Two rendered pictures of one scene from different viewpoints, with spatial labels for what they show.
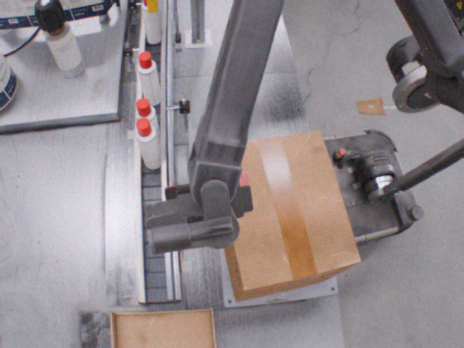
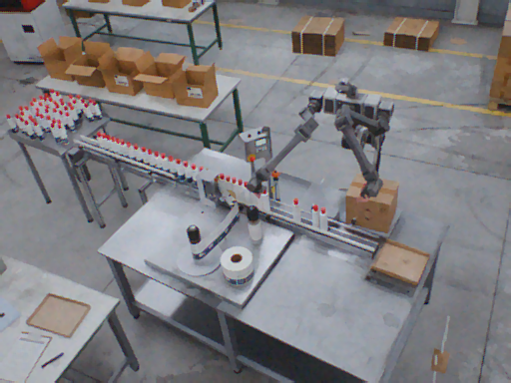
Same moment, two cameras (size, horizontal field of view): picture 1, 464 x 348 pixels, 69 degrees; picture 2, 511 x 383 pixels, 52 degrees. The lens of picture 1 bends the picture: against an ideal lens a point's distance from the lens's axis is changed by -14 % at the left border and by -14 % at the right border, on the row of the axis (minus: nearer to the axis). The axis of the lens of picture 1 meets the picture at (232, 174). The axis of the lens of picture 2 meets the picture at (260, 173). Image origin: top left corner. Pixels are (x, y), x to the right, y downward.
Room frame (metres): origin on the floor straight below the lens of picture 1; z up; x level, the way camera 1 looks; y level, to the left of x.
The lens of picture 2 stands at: (-1.16, 2.17, 3.53)
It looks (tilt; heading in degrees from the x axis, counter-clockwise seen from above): 40 degrees down; 318
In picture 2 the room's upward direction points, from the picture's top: 7 degrees counter-clockwise
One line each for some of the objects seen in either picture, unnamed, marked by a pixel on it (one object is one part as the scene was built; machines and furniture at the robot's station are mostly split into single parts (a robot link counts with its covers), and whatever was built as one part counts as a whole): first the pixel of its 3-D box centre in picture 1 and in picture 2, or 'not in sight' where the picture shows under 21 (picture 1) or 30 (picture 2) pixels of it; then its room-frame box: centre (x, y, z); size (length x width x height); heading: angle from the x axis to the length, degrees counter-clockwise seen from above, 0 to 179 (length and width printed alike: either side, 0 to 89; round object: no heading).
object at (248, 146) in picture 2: not in sight; (255, 145); (0.99, 0.25, 1.38); 0.17 x 0.10 x 0.19; 67
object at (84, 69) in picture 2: not in sight; (90, 67); (3.81, -0.08, 0.97); 0.44 x 0.38 x 0.37; 112
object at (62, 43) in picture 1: (60, 37); (254, 223); (0.73, 0.57, 1.03); 0.09 x 0.09 x 0.30
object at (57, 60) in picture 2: not in sight; (62, 59); (4.24, 0.01, 0.97); 0.45 x 0.40 x 0.37; 110
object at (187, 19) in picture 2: not in sight; (145, 26); (5.30, -1.77, 0.39); 2.20 x 0.80 x 0.78; 18
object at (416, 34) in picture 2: not in sight; (411, 33); (2.26, -4.10, 0.11); 0.65 x 0.54 x 0.22; 15
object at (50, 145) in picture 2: not in sight; (73, 161); (3.20, 0.68, 0.46); 0.73 x 0.62 x 0.93; 12
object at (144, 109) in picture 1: (148, 125); (315, 216); (0.48, 0.23, 0.98); 0.05 x 0.05 x 0.20
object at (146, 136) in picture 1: (148, 144); (323, 219); (0.43, 0.21, 0.98); 0.05 x 0.05 x 0.20
